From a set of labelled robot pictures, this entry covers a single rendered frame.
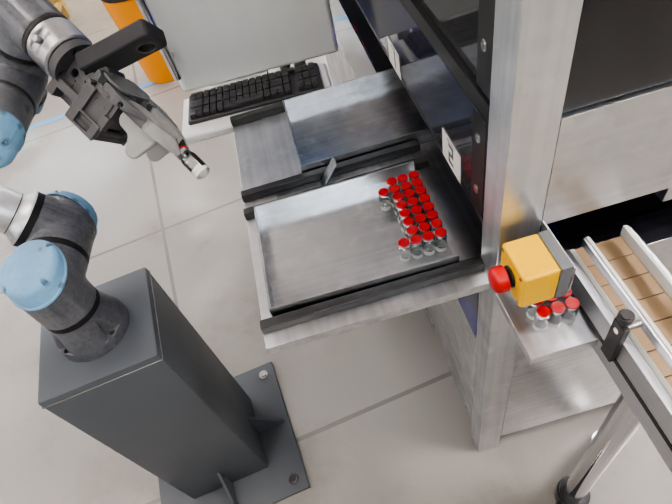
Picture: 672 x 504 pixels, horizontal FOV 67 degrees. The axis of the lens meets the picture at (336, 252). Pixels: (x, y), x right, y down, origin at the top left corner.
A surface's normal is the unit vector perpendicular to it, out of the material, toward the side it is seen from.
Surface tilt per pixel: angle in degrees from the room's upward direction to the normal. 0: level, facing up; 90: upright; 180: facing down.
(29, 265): 7
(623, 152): 90
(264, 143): 0
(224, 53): 90
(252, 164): 0
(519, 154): 90
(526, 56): 90
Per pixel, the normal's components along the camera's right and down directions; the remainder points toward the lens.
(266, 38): 0.16, 0.75
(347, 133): -0.18, -0.62
